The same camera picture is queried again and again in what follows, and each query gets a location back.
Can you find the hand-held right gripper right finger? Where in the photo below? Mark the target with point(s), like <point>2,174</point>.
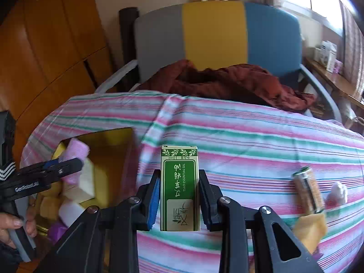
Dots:
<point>206,204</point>

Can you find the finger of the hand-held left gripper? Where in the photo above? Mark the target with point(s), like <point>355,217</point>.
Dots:
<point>52,163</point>
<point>60,172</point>

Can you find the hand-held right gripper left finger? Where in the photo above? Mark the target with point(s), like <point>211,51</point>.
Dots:
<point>153,204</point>

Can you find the pink sponge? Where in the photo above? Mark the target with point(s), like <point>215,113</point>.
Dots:
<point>75,150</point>

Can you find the green essential oil box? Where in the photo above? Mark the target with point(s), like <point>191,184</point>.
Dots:
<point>179,184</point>

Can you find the yellow sponge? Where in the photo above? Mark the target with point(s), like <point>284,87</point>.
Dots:
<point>59,150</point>
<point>310,230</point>
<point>49,204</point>

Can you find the metal tin box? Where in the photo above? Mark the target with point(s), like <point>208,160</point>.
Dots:
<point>113,153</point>

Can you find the cracker packet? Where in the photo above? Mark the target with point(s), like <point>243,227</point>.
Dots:
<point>308,190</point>

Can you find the person's left hand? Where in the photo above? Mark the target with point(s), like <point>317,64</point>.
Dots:
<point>8,222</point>

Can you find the striped tablecloth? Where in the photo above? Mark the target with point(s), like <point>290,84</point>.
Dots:
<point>241,148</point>

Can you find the wooden wardrobe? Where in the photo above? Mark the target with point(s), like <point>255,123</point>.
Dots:
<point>51,48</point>

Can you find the red-brown jacket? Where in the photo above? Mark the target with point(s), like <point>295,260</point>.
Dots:
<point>227,85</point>

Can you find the grey yellow blue chair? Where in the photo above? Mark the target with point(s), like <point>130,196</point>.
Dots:
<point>213,34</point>

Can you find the wooden desk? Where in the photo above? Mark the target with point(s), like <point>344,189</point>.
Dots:
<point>335,82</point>

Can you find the small white box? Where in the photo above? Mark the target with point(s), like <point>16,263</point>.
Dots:
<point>320,54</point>

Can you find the pink box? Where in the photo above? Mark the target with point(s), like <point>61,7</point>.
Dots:
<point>338,66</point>

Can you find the tall white box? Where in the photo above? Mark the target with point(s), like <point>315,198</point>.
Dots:
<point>331,57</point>

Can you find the striped curtain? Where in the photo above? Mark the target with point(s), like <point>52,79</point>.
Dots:
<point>354,48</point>

